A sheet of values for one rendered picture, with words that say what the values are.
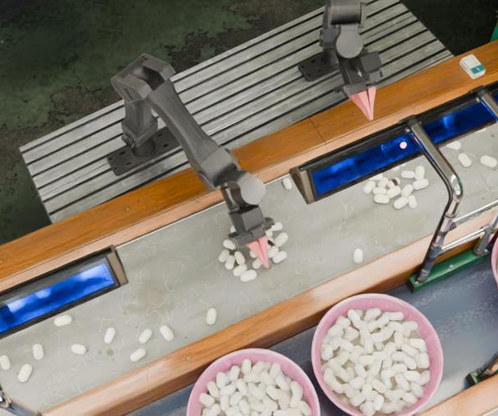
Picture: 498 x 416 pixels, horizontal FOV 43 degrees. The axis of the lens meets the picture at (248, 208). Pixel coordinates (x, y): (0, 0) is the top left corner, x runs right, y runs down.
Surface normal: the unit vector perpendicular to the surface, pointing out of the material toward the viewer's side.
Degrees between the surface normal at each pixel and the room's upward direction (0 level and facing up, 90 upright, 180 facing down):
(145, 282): 0
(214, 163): 46
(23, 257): 0
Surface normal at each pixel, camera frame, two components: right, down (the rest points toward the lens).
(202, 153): 0.46, 0.07
